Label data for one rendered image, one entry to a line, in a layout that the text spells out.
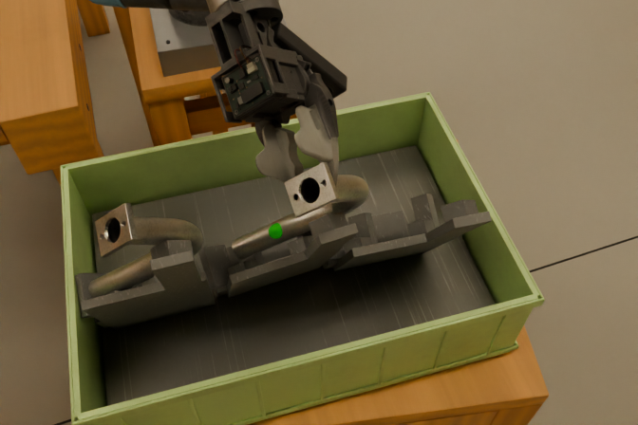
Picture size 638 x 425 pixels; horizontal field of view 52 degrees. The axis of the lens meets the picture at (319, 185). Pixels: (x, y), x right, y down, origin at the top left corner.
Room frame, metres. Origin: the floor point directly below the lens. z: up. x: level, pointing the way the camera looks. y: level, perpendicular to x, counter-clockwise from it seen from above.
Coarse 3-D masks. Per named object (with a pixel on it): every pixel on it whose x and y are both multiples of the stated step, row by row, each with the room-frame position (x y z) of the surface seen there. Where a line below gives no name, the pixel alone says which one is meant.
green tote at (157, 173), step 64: (384, 128) 0.79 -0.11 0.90; (448, 128) 0.74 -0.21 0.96; (64, 192) 0.61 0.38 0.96; (128, 192) 0.67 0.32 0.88; (192, 192) 0.70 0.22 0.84; (448, 192) 0.68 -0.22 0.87; (512, 256) 0.49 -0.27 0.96; (448, 320) 0.39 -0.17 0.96; (512, 320) 0.42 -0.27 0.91; (192, 384) 0.31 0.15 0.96; (256, 384) 0.32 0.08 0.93; (320, 384) 0.34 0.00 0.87; (384, 384) 0.37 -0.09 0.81
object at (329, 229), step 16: (320, 224) 0.43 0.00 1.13; (336, 224) 0.43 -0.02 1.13; (352, 224) 0.42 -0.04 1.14; (288, 240) 0.54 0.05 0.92; (320, 240) 0.40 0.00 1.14; (336, 240) 0.41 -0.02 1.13; (272, 256) 0.52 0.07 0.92; (288, 256) 0.45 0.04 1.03; (304, 256) 0.45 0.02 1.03; (320, 256) 0.46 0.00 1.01; (240, 272) 0.42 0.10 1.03; (256, 272) 0.42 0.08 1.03; (272, 272) 0.44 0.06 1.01; (288, 272) 0.48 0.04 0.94; (304, 272) 0.53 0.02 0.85; (224, 288) 0.47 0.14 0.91; (240, 288) 0.46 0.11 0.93
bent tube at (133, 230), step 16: (128, 208) 0.40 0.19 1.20; (96, 224) 0.40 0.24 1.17; (112, 224) 0.40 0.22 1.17; (128, 224) 0.38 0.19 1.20; (144, 224) 0.40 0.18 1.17; (160, 224) 0.41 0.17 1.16; (176, 224) 0.42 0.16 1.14; (192, 224) 0.44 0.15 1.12; (112, 240) 0.38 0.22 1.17; (128, 240) 0.37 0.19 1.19; (144, 240) 0.39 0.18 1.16; (160, 240) 0.40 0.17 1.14; (192, 240) 0.42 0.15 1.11; (144, 256) 0.45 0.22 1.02; (112, 272) 0.45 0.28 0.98; (128, 272) 0.44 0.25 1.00; (144, 272) 0.44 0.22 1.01; (96, 288) 0.44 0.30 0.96; (112, 288) 0.44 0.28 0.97
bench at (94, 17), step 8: (80, 0) 2.17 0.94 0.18; (88, 0) 2.17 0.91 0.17; (80, 8) 2.16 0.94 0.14; (88, 8) 2.17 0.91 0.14; (96, 8) 2.18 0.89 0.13; (88, 16) 2.17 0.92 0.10; (96, 16) 2.18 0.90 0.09; (104, 16) 2.19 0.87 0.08; (88, 24) 2.17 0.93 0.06; (96, 24) 2.17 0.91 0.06; (104, 24) 2.18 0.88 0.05; (88, 32) 2.16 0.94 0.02; (96, 32) 2.17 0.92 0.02; (104, 32) 2.18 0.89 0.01; (0, 128) 0.81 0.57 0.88; (0, 136) 0.81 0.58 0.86; (0, 144) 0.88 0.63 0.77; (56, 176) 0.83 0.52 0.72
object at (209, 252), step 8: (200, 248) 0.50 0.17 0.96; (208, 248) 0.51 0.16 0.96; (216, 248) 0.51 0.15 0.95; (224, 248) 0.52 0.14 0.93; (200, 256) 0.49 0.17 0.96; (208, 256) 0.49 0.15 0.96; (216, 256) 0.50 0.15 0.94; (224, 256) 0.51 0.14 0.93; (208, 264) 0.48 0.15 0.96; (216, 264) 0.49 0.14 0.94; (224, 264) 0.50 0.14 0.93; (208, 272) 0.47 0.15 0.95; (216, 272) 0.48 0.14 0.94; (224, 272) 0.48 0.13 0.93; (208, 280) 0.46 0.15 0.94; (216, 280) 0.46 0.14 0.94; (224, 280) 0.47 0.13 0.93
